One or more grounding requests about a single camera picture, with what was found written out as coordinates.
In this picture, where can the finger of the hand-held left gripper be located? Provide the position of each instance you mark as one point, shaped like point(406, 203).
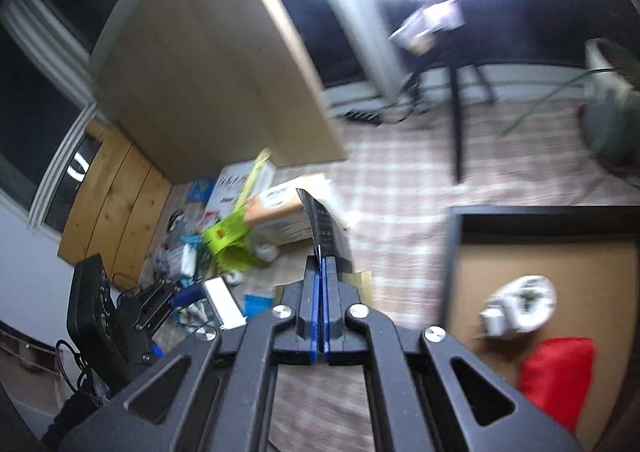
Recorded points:
point(150, 304)

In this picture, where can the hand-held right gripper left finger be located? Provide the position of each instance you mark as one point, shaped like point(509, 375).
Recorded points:
point(315, 312)

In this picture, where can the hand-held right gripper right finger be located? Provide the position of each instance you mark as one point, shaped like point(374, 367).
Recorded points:
point(328, 312)

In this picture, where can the long yellow tube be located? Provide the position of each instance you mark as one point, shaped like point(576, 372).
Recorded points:
point(255, 176)

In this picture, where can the blue packet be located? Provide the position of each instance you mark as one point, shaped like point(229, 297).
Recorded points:
point(259, 306)

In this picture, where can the white rectangular box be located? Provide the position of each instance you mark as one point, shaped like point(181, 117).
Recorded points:
point(223, 302)

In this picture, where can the small white jar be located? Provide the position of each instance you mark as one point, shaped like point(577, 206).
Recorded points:
point(264, 252)

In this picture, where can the orange and white box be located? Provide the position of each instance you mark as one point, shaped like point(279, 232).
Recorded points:
point(280, 214)

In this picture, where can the lime green printed packet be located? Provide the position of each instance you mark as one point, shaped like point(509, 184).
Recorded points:
point(225, 232)

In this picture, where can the pine wooden board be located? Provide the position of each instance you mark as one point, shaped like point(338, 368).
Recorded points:
point(112, 202)

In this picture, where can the blue soft pouch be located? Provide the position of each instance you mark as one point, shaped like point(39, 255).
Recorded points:
point(201, 191)

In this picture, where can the plaid cloth mat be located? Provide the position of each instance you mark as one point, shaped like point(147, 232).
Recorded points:
point(400, 192)

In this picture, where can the white box with red script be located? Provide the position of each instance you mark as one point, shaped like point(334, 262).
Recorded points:
point(227, 187)

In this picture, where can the black power strip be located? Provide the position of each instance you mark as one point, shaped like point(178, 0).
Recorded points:
point(362, 116)

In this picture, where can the black framed cork board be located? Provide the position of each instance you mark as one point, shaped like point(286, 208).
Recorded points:
point(550, 252)

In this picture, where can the black tripod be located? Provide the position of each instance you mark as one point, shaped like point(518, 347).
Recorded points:
point(457, 121)

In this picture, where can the red cloth pouch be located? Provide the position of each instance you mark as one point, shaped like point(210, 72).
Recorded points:
point(557, 382)

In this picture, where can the light wooden desk panel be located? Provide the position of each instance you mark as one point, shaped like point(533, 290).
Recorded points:
point(210, 71)

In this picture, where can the white metal desk leg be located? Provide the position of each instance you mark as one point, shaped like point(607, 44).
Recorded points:
point(370, 46)

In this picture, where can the device on tripod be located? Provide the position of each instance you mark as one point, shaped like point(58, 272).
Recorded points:
point(427, 24)

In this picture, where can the white window frame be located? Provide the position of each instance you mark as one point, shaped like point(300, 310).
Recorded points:
point(55, 151)

